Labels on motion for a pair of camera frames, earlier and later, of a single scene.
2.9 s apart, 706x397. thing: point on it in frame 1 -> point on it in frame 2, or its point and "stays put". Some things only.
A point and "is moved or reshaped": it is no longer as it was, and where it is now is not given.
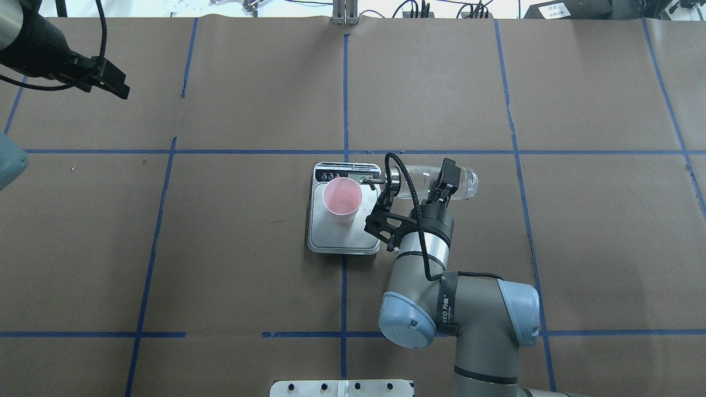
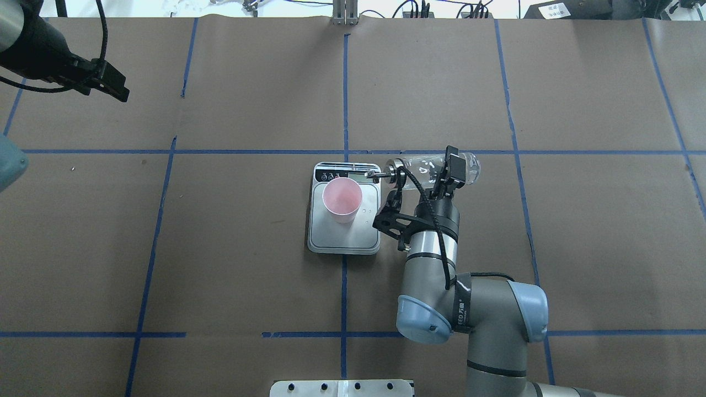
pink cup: x=342 y=197 stays put
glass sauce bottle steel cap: x=420 y=177 is moved or reshaped
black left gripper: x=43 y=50 stays put
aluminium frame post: x=345 y=12 stays put
